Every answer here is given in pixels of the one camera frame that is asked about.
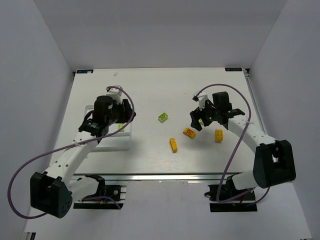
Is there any pale green curved studded lego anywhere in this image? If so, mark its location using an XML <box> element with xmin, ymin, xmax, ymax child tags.
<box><xmin>118</xmin><ymin>123</ymin><xmax>125</xmax><ymax>132</ymax></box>

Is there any pale green upside-down curved lego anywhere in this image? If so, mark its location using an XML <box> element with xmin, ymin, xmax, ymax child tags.
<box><xmin>157</xmin><ymin>112</ymin><xmax>169</xmax><ymax>123</ymax></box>

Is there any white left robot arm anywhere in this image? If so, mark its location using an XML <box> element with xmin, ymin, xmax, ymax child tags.
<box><xmin>30</xmin><ymin>95</ymin><xmax>136</xmax><ymax>219</ymax></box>

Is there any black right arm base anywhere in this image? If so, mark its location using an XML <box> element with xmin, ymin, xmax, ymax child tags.
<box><xmin>204</xmin><ymin>183</ymin><xmax>258</xmax><ymax>213</ymax></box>

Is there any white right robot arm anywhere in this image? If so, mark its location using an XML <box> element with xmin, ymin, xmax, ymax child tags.
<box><xmin>190</xmin><ymin>91</ymin><xmax>296</xmax><ymax>200</ymax></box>

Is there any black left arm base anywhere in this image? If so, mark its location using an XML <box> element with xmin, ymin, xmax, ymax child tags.
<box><xmin>73</xmin><ymin>184</ymin><xmax>127</xmax><ymax>210</ymax></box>

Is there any yellow curved lego brick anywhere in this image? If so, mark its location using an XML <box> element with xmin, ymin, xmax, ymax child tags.
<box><xmin>214</xmin><ymin>129</ymin><xmax>224</xmax><ymax>143</ymax></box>

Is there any white sorting tray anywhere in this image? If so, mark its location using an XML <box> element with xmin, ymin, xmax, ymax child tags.
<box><xmin>83</xmin><ymin>105</ymin><xmax>133</xmax><ymax>152</ymax></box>

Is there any orange upside-down lego brick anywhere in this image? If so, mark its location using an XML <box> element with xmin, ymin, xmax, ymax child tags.
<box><xmin>182</xmin><ymin>127</ymin><xmax>196</xmax><ymax>139</ymax></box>

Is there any blue label sticker right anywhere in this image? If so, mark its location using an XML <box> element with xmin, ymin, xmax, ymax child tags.
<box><xmin>224</xmin><ymin>67</ymin><xmax>243</xmax><ymax>72</ymax></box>

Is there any blue label sticker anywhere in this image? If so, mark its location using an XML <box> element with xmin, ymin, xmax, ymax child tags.
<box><xmin>224</xmin><ymin>67</ymin><xmax>243</xmax><ymax>72</ymax></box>
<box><xmin>76</xmin><ymin>69</ymin><xmax>94</xmax><ymax>74</ymax></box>

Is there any blue label sticker left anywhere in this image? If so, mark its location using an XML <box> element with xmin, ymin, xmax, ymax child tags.
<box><xmin>76</xmin><ymin>69</ymin><xmax>94</xmax><ymax>74</ymax></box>

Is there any yellow long lego brick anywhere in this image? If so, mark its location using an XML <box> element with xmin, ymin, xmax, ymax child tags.
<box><xmin>169</xmin><ymin>137</ymin><xmax>178</xmax><ymax>153</ymax></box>

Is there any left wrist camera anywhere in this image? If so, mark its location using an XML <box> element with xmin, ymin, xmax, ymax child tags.
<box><xmin>106</xmin><ymin>85</ymin><xmax>123</xmax><ymax>103</ymax></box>

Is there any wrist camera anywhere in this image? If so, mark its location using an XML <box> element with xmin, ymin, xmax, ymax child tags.
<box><xmin>106</xmin><ymin>85</ymin><xmax>123</xmax><ymax>103</ymax></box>
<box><xmin>192</xmin><ymin>91</ymin><xmax>208</xmax><ymax>103</ymax></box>

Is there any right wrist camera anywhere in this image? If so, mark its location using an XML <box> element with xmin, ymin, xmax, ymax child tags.
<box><xmin>192</xmin><ymin>91</ymin><xmax>208</xmax><ymax>103</ymax></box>

